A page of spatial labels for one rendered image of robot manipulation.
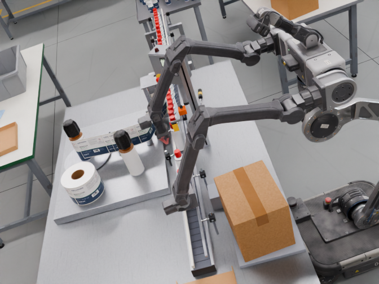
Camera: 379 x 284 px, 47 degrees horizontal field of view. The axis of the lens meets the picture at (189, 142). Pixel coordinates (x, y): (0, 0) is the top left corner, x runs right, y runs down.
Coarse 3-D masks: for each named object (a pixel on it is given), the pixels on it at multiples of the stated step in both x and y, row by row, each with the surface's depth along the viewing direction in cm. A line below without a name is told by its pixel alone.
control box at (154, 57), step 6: (162, 48) 229; (150, 54) 229; (156, 54) 227; (162, 54) 225; (150, 60) 231; (156, 60) 229; (186, 60) 231; (156, 66) 232; (156, 72) 235; (174, 78) 232; (180, 78) 230; (174, 84) 235; (180, 84) 233
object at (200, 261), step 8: (176, 88) 308; (184, 128) 272; (200, 208) 220; (192, 216) 218; (192, 224) 214; (192, 232) 210; (200, 232) 209; (192, 240) 207; (200, 240) 206; (192, 248) 203; (200, 248) 202; (208, 248) 201; (200, 256) 199; (208, 256) 198; (200, 264) 196; (208, 264) 195
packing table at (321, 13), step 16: (256, 0) 403; (320, 0) 370; (336, 0) 363; (352, 0) 356; (224, 16) 567; (304, 16) 357; (320, 16) 356; (352, 16) 367; (352, 32) 376; (352, 48) 387; (352, 64) 397
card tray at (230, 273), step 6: (210, 276) 195; (216, 276) 194; (222, 276) 194; (228, 276) 193; (234, 276) 188; (192, 282) 195; (198, 282) 194; (204, 282) 194; (210, 282) 193; (216, 282) 192; (222, 282) 191; (228, 282) 191; (234, 282) 190
